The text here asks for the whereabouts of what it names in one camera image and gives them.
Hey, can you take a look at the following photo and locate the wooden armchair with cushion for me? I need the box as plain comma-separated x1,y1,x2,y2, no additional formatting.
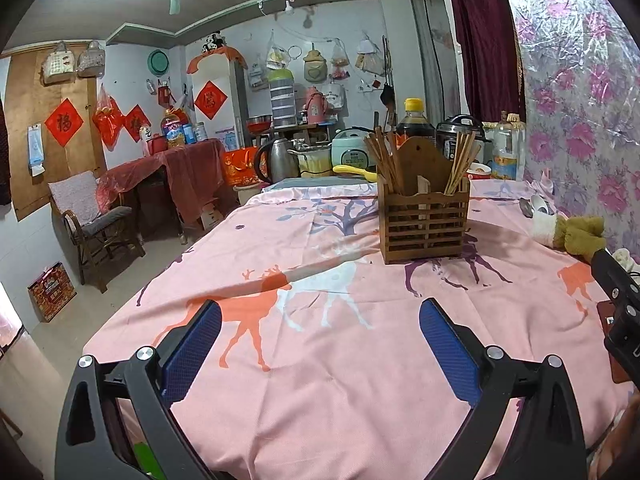
48,170,146,293

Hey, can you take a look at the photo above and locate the tiered food container green lid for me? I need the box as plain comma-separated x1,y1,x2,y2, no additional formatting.
269,70,297,128

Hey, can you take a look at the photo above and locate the white tote bag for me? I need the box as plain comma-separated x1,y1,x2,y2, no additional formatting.
325,82,347,111

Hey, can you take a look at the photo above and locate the yellow cooking oil bottle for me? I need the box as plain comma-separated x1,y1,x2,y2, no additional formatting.
161,107,186,148

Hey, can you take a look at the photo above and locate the white refrigerator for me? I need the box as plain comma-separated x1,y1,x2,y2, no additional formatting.
192,52,251,151

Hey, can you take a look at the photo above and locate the clear plastic handbag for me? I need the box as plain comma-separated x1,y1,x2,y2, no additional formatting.
76,41,106,78

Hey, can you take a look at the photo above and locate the orange cloth cover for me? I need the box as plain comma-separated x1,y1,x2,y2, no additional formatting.
186,46,248,75

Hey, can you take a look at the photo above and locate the clear oil bottle yellow label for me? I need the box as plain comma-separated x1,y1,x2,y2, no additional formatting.
491,111,526,181

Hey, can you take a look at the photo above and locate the yellow rice scoop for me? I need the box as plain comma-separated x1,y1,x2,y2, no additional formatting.
332,164,378,182

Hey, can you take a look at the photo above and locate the floral plastic wall sheet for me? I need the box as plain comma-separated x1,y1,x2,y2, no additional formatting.
500,0,640,271

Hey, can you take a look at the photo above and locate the red patterned gift box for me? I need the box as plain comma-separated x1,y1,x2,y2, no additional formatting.
27,261,77,322

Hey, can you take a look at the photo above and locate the olive green towel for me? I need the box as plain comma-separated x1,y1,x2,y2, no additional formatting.
552,216,607,256

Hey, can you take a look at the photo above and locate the blue white hanging calendar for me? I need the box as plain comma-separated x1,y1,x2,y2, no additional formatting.
27,124,46,176

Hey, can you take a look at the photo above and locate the dark red curtain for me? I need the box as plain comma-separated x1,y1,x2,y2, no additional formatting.
446,0,526,123

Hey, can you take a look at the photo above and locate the light green rice cooker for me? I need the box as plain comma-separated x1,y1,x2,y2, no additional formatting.
332,129,376,171

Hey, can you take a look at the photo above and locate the grey blue cloth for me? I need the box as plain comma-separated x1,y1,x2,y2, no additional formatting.
262,176,378,193

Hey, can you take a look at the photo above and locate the plastic bag with yellow contents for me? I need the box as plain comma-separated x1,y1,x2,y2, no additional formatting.
266,32,291,71

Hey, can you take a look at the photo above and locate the side table with red cloth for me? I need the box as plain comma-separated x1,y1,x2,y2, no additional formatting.
95,139,228,241

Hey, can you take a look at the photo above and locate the brown leather wallet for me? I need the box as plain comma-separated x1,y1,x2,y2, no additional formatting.
597,300,621,336

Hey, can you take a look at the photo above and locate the pink thermos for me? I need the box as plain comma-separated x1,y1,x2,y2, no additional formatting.
305,86,327,123

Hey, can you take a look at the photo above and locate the orange red plastic bag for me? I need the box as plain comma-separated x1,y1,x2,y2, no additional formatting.
221,146,261,187

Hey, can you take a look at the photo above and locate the pink deer-print tablecloth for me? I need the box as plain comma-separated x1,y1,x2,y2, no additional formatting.
82,177,636,480

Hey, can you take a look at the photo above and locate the wooden slatted chopstick holder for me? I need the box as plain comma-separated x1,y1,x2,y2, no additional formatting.
377,136,472,264

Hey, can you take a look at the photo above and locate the dark soy sauce bottle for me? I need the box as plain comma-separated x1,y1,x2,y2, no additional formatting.
395,98,436,151

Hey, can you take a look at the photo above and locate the brown wooden door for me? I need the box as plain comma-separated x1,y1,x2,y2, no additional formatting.
10,42,107,222

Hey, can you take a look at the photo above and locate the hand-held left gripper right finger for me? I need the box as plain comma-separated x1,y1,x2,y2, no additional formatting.
419,297,587,480

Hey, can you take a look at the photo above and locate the cream yellow pot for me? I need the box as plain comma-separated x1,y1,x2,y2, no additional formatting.
299,144,333,177

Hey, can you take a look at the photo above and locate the beige hanging pocket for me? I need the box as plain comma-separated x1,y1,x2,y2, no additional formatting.
303,49,328,82

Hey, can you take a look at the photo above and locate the steel electric kettle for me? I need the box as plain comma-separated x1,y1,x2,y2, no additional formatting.
254,138,301,184

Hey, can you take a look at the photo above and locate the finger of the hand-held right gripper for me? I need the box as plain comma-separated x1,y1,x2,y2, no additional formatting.
591,249,640,307

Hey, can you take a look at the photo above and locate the black silver pressure cooker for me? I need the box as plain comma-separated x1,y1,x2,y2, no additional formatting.
436,114,490,163

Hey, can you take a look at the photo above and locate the bunch of wooden chopsticks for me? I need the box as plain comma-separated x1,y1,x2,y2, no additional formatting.
364,127,477,196

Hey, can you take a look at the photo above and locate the green plastic bag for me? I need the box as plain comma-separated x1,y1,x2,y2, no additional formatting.
135,442,166,478

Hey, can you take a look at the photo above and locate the hanging beige plastic bag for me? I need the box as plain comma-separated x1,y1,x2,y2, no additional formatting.
356,35,386,76

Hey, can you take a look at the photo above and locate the small red diamond paper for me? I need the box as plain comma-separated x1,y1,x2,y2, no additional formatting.
123,105,152,142

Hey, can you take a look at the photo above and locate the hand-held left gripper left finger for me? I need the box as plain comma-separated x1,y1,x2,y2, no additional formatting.
54,299,223,480

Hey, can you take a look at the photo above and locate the plastic bag with red contents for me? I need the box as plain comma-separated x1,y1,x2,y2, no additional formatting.
330,39,351,81

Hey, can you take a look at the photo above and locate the red diamond paper on refrigerator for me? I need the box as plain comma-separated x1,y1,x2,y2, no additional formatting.
194,80,229,121

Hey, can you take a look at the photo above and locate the large red diamond paper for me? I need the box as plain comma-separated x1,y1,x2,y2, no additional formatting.
44,99,85,147

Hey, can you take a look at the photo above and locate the white fluffy towel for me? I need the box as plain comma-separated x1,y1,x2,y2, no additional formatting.
531,211,558,246

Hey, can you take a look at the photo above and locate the cream knitted cloth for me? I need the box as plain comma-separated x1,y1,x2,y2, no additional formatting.
612,247,640,276

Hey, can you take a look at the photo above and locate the white woven handbag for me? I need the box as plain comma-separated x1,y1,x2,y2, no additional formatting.
41,42,76,86

